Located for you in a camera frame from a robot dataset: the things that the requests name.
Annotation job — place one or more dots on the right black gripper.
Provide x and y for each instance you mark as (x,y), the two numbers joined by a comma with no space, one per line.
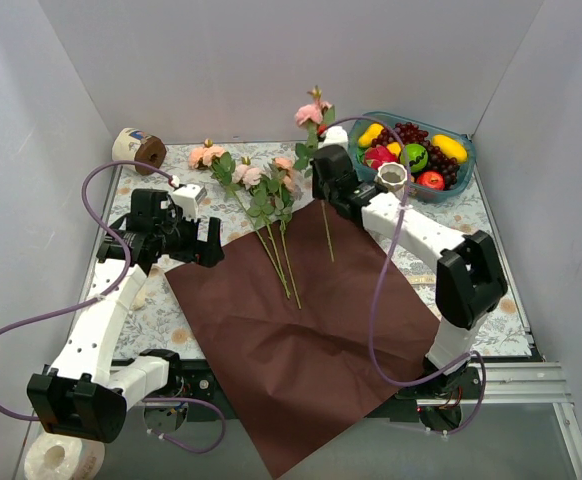
(328,170)

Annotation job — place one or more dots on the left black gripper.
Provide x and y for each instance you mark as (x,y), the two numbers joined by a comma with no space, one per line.
(191,240)

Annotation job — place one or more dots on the peach rose stem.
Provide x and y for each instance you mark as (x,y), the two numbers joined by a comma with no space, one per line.
(283,174)
(220,163)

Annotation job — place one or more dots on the deep pink rose stem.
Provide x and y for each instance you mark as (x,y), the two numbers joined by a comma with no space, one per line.
(312,117)

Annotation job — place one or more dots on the pale pink rose stem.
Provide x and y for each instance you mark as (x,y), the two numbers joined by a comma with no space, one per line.
(254,182)

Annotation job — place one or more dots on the red wrapping paper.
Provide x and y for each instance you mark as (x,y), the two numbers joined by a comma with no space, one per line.
(301,368)

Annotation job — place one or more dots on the cream printed ribbon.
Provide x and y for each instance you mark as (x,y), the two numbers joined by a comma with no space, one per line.
(141,295)

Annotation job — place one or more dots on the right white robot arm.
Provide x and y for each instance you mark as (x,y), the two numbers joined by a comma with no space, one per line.
(470,280)

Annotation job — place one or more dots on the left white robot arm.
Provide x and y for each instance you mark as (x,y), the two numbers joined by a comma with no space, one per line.
(79,395)

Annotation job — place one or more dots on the white ceramic vase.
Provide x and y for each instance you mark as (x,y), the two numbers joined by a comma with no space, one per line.
(393,176)

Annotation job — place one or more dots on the pink dragon fruit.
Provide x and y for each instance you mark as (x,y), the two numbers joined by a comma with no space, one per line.
(376,157)

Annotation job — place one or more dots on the floral patterned table mat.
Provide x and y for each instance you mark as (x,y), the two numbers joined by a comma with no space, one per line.
(160,323)

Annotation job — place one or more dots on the left yellow mango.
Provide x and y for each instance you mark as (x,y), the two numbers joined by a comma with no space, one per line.
(370,134)

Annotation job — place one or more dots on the yellow mango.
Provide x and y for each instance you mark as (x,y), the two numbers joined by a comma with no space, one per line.
(450,147)
(370,134)

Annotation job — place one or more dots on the small yellow lemon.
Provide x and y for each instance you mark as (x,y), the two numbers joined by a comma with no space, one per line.
(394,148)

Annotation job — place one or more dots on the dark red grape bunch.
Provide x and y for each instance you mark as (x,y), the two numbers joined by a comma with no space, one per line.
(411,133)

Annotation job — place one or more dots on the teal plastic fruit basket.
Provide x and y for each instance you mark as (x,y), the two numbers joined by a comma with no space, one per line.
(388,121)

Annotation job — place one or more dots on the red apple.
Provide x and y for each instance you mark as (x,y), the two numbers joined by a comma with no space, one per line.
(431,180)

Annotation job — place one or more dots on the right yellow mango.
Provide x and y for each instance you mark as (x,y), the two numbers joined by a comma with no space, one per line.
(450,147)

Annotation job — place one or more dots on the brown-ended paper roll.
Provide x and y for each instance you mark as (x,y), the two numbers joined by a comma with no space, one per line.
(143,149)

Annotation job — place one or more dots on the white tissue roll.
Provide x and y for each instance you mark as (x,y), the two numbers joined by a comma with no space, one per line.
(55,457)

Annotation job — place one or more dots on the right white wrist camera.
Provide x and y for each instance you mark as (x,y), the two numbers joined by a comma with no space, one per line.
(334,135)

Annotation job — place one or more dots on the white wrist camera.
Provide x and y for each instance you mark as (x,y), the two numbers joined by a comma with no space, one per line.
(334,135)
(188,198)

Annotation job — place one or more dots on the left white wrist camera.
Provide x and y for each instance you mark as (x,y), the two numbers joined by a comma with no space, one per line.
(188,198)

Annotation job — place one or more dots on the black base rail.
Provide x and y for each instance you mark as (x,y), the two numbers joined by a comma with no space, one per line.
(436,405)

